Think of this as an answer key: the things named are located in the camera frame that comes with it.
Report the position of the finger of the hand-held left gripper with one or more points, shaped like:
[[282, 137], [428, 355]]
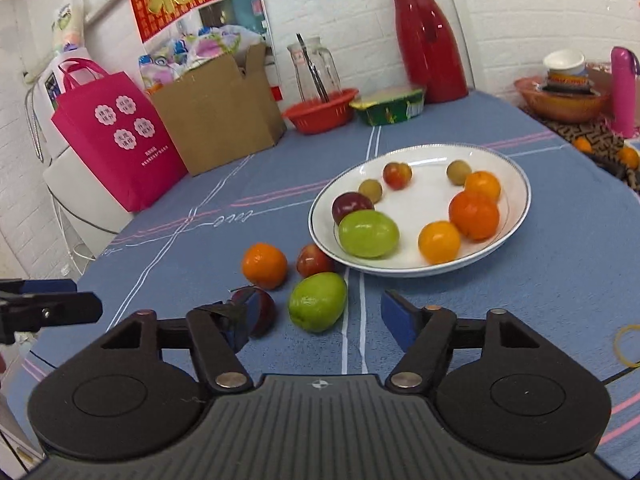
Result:
[[60, 310], [50, 286]]

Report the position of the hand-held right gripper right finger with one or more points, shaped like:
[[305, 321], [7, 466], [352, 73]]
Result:
[[397, 317]]

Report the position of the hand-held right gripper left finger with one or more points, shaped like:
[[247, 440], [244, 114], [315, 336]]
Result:
[[242, 317]]

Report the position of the dark red plum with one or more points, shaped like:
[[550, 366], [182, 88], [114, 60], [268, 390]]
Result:
[[266, 310]]

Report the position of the small green apple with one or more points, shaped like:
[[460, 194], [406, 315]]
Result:
[[317, 301]]

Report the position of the yellowish small orange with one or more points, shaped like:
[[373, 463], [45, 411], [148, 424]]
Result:
[[439, 241]]

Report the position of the large green apple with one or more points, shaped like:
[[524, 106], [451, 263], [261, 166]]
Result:
[[368, 233]]

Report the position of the dark red apple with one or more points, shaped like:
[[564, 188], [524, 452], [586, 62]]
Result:
[[350, 204]]

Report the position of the white plate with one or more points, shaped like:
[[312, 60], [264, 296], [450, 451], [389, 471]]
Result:
[[425, 195]]

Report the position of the large orange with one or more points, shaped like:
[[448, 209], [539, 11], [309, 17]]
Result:
[[264, 265], [473, 215]]

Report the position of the brown round fruit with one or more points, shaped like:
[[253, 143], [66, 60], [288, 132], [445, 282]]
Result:
[[371, 189]]

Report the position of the red green apple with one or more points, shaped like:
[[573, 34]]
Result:
[[397, 175]]

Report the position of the small brown fruit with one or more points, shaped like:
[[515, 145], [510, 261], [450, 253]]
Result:
[[458, 172]]

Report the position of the small red apple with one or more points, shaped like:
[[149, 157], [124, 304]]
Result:
[[313, 260]]

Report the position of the blue striped tablecloth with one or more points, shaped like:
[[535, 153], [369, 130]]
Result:
[[550, 260]]

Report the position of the pink tote bag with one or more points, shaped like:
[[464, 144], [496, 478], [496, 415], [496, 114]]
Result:
[[120, 135]]

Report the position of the cardboard box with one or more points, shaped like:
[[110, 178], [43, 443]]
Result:
[[220, 115]]

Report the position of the green patterned bowl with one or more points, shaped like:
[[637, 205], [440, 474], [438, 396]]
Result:
[[387, 110]]

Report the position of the red plastic basket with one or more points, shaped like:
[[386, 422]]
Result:
[[320, 115]]

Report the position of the yellow rubber band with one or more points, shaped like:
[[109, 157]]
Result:
[[618, 347]]

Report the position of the brown patterned cloth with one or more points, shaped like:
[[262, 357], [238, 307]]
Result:
[[565, 132]]

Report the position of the small tangerine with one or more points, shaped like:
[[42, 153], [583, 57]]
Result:
[[582, 144], [629, 158]]

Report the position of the glass pitcher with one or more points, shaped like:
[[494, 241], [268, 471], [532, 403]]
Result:
[[330, 70]]

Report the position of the dark long utensil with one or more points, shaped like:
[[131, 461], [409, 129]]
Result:
[[312, 70]]

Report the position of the plastic packet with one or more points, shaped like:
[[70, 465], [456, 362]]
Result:
[[67, 22]]

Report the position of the orange woven basket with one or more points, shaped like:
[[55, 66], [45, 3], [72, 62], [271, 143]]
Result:
[[565, 107]]

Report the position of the floral cloth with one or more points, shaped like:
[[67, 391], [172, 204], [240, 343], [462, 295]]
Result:
[[200, 47]]

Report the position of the red thermos jug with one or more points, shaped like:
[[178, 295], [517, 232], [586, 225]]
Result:
[[430, 40]]

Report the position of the stacked patterned bowls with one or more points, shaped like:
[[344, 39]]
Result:
[[565, 82]]

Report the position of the white bowl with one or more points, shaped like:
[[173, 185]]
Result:
[[565, 62]]

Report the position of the pink bottle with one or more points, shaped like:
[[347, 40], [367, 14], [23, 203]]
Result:
[[625, 90]]

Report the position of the picture wall poster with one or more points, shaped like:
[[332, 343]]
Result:
[[242, 10]]

